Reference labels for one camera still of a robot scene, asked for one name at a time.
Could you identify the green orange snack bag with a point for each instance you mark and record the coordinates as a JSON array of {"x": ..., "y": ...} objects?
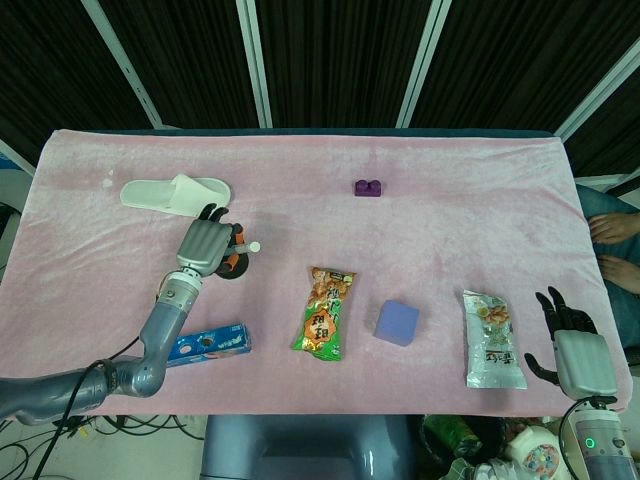
[{"x": 325, "y": 320}]

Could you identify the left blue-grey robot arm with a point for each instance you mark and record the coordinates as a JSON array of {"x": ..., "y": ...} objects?
[{"x": 150, "y": 345}]

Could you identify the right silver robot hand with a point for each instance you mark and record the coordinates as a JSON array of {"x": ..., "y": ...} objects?
[{"x": 582, "y": 360}]

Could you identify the pink fleece cloth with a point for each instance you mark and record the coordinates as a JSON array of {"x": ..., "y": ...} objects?
[{"x": 400, "y": 240}]

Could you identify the purple foam cube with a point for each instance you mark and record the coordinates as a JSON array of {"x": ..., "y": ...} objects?
[{"x": 397, "y": 324}]

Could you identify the white jar coloured dots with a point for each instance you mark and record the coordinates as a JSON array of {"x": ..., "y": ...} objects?
[{"x": 535, "y": 452}]

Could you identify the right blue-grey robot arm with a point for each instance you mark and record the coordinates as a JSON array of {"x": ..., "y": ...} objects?
[{"x": 600, "y": 445}]

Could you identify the white slipper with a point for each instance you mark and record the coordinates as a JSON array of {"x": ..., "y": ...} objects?
[{"x": 155, "y": 195}]

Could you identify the blue Oreo cookie box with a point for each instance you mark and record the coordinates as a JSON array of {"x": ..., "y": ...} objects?
[{"x": 227, "y": 342}]

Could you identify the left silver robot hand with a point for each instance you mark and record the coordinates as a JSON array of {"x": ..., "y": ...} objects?
[{"x": 202, "y": 245}]

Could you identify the green snack package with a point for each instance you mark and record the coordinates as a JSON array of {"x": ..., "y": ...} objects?
[{"x": 450, "y": 432}]

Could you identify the silver white snack bag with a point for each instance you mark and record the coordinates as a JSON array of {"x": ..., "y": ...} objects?
[{"x": 492, "y": 345}]

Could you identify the purple toy brick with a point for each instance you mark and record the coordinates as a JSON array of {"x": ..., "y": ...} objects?
[{"x": 369, "y": 189}]

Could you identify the bystander bare hand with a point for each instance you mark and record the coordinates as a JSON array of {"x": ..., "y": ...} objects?
[
  {"x": 612, "y": 226},
  {"x": 622, "y": 272}
]

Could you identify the blue-grey robot torso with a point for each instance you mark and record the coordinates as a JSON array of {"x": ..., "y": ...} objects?
[{"x": 310, "y": 450}]

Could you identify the white panel frame post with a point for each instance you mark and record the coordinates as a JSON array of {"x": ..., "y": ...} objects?
[
  {"x": 255, "y": 65},
  {"x": 600, "y": 85},
  {"x": 17, "y": 157},
  {"x": 125, "y": 65},
  {"x": 425, "y": 65}
]

